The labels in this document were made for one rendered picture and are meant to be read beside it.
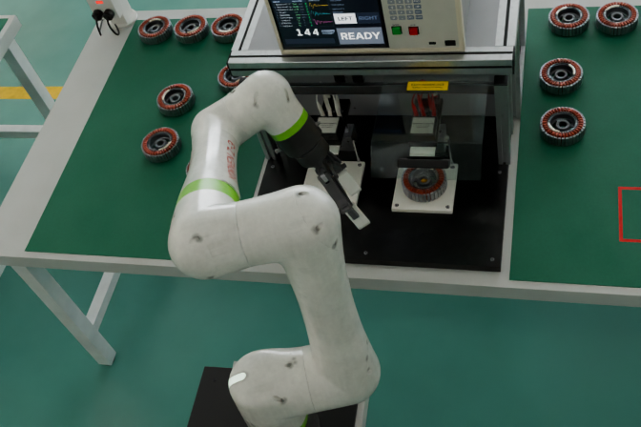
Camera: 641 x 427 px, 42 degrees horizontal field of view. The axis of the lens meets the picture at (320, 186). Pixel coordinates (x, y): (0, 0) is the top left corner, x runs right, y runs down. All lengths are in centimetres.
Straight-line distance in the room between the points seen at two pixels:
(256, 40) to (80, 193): 72
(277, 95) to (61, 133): 111
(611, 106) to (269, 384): 119
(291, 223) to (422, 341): 149
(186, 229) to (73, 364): 179
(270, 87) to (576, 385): 144
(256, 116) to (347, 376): 55
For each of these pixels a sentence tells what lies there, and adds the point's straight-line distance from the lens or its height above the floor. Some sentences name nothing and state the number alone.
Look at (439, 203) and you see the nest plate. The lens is 205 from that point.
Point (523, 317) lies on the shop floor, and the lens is 276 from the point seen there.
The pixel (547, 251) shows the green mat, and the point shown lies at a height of 75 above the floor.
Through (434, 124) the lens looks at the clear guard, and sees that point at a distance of 183.
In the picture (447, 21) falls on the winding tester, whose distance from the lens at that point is 186.
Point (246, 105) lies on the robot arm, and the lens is 168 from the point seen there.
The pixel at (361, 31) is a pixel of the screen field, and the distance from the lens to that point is 191.
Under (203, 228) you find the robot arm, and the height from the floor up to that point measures 141.
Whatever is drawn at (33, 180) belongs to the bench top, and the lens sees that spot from 256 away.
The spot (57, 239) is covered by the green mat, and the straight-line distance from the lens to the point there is 236.
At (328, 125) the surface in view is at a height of 92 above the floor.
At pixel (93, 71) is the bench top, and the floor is 75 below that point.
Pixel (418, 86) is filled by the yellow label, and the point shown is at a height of 107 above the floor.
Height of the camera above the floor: 241
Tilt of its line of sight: 50 degrees down
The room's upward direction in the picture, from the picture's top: 18 degrees counter-clockwise
